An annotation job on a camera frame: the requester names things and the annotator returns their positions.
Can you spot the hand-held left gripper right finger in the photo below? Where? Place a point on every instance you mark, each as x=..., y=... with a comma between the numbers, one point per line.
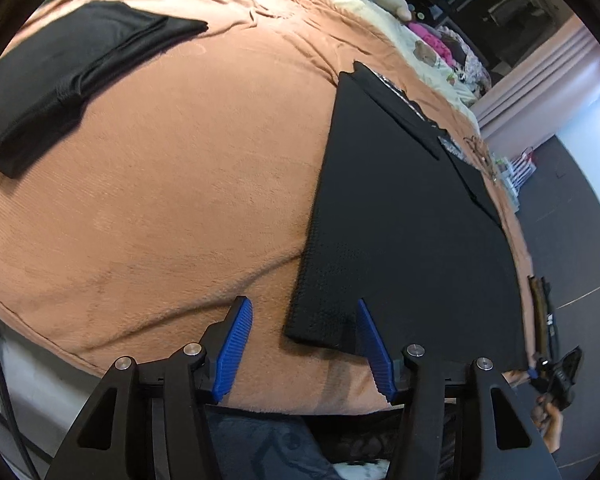
x=377, y=355

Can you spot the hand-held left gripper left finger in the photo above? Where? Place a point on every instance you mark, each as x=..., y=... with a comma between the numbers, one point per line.
x=232, y=345

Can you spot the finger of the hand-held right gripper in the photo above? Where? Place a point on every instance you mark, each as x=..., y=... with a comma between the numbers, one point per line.
x=539, y=372

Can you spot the black t-shirt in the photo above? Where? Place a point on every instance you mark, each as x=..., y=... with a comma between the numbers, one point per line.
x=405, y=240

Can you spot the floral patterned cloth strip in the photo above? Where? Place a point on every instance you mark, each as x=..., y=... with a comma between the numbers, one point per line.
x=450, y=144

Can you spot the folded brown clothes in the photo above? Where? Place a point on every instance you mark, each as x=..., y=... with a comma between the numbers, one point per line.
x=534, y=300

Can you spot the folded black clothes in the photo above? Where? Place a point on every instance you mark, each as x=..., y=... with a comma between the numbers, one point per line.
x=65, y=80

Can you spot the person's right hand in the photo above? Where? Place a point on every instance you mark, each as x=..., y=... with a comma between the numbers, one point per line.
x=552, y=425

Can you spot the folded black printed shirt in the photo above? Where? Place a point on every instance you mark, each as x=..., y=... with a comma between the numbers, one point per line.
x=549, y=310

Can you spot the person's patterned grey pants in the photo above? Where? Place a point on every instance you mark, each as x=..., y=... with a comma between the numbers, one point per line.
x=280, y=445

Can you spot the orange blanket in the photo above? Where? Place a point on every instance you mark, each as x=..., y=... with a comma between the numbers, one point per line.
x=155, y=210

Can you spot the pink and white rack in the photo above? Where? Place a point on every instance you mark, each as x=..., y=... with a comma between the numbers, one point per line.
x=525, y=160

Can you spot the pink curtain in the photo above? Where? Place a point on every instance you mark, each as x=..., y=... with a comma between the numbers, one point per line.
x=540, y=80

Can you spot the brown teddy bear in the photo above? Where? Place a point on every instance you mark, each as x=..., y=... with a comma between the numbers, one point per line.
x=424, y=51

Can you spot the pink plush toy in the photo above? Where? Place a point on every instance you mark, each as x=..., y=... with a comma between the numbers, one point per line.
x=430, y=40

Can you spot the beige plush toy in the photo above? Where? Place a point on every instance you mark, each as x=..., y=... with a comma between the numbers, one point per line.
x=387, y=0

